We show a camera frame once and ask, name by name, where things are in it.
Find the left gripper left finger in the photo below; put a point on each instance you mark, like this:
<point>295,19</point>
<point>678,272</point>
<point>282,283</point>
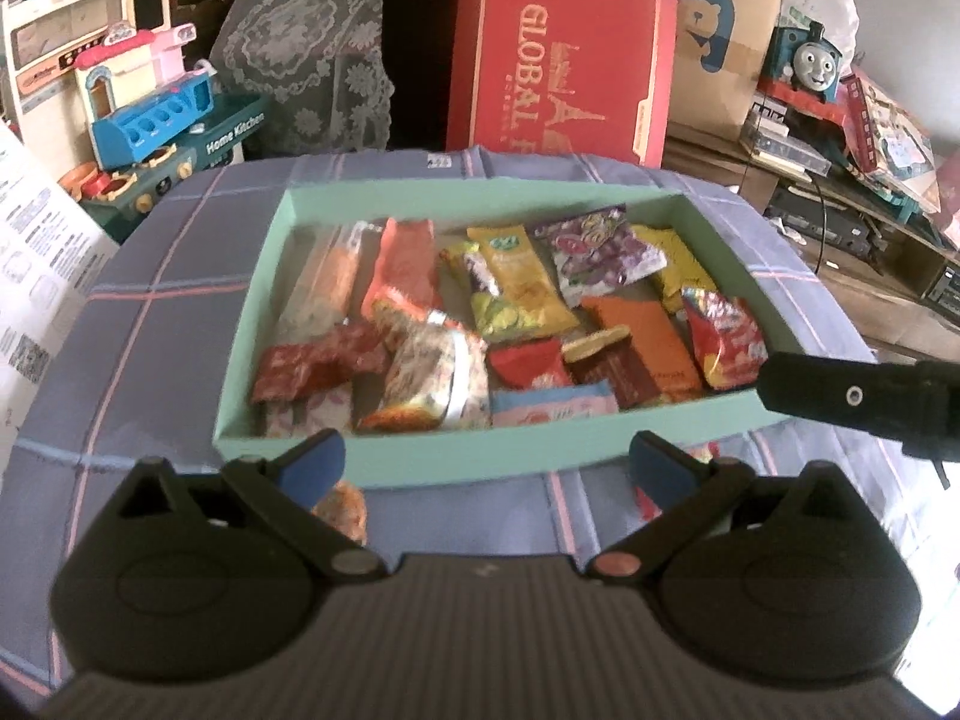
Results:
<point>281,494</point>

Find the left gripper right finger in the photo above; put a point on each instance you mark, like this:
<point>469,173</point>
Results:
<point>692,498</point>

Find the pink floral white packet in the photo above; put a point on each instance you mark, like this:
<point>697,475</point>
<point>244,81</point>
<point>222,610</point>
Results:
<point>331,409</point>

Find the plain orange snack packet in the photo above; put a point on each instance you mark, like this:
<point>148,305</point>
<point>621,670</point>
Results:
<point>654,338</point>

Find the red Skittles bag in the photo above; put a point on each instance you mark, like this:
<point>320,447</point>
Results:
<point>726,338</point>

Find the brown chocolate wafer packet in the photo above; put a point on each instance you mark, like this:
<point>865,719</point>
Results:
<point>609,356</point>

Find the small pink candy packet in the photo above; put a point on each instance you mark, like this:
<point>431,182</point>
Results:
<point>512,408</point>

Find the long orange cracker pack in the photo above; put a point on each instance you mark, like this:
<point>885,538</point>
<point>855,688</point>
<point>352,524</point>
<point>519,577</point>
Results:
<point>323,289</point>

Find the orange peanut snack bag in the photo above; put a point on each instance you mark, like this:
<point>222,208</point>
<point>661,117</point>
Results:
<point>438,381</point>

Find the small red candy packet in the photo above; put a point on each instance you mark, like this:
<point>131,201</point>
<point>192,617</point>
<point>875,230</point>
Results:
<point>537,365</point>

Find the yellow snack bar packet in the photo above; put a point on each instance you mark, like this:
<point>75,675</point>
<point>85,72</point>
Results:
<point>681,270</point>

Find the orange red translucent packet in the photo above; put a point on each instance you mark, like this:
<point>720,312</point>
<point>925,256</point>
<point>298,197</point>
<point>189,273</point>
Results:
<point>396,288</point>

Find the golden yellow stick packet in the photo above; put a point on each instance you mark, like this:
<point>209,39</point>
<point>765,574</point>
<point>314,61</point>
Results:
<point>524,281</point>

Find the purple QQ gummy bag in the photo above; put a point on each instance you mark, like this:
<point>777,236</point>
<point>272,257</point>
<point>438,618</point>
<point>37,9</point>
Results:
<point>597,253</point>

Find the yellow green Mini snack bar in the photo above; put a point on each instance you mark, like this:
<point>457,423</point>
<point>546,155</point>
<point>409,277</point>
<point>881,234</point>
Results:
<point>466,262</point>

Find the small round orange snack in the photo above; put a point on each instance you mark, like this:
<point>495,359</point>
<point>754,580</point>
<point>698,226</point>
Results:
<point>344,508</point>

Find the wooden low shelf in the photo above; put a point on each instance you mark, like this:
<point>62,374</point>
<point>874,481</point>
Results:
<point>898,282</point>

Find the mint green cardboard box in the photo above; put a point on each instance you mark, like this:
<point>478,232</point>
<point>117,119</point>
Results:
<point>445,457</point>

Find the white printed instruction sheet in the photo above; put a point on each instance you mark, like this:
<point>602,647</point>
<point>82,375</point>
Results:
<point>52,254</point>

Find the Thomas train toy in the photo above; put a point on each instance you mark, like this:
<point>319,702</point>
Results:
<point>801,70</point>

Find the brown cardboard box bear print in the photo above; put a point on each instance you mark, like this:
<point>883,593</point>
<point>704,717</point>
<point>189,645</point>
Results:
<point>719,51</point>

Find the toy home kitchen set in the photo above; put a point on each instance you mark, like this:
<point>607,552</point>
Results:
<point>103,91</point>

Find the red Global gift box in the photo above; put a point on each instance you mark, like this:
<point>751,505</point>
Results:
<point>563,77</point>

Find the grey lace cloth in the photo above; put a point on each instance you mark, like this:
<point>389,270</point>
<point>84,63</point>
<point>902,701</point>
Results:
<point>318,63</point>

